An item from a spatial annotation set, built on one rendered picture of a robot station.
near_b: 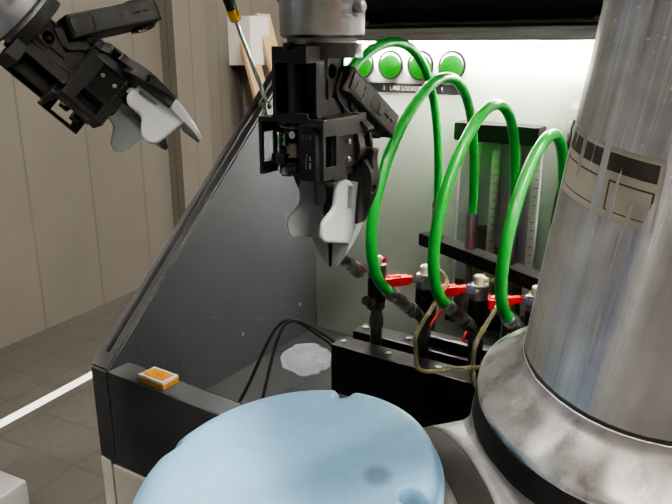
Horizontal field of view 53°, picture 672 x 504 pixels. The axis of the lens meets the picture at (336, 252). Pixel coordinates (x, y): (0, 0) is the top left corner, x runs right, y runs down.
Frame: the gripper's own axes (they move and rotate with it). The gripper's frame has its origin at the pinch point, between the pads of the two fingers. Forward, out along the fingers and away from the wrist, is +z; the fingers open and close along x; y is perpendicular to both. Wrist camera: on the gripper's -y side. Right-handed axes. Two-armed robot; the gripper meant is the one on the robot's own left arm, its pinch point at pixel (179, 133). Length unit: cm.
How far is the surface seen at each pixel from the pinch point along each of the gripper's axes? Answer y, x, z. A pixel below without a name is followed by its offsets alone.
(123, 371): 24.1, -22.7, 21.1
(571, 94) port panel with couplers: -41, 21, 41
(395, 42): -27.6, 10.3, 14.4
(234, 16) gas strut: -32.6, -19.7, 3.8
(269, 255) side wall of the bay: -9, -30, 39
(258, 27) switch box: -246, -294, 110
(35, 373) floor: 17, -243, 94
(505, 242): -1.1, 31.5, 25.2
